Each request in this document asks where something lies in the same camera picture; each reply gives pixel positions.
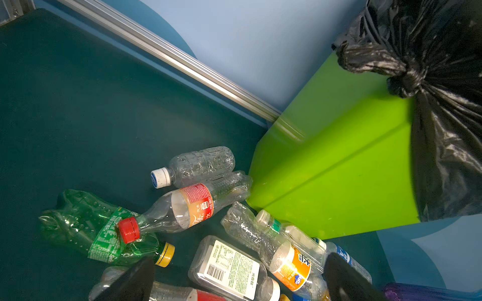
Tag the crushed green bottle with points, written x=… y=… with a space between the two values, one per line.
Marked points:
x=86 y=223

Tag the black bin liner bag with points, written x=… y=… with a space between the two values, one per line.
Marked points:
x=429 y=51

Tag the red coca cola bottle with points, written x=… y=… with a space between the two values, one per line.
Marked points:
x=160 y=291

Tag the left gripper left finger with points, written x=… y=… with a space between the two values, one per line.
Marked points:
x=126 y=283

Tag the clear bottle red label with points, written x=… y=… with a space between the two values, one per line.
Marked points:
x=184 y=208

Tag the crushed orange label bottle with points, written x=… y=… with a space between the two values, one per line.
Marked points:
x=287 y=263

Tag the aluminium frame back rail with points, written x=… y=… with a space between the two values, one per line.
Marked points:
x=107 y=17

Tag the clear bottle white cap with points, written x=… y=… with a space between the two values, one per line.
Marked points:
x=192 y=168

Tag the green plastic trash bin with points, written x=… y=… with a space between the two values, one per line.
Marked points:
x=337 y=162

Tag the blue label water bottle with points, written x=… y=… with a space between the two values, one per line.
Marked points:
x=333 y=248

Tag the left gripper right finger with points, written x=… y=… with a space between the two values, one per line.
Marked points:
x=345 y=283

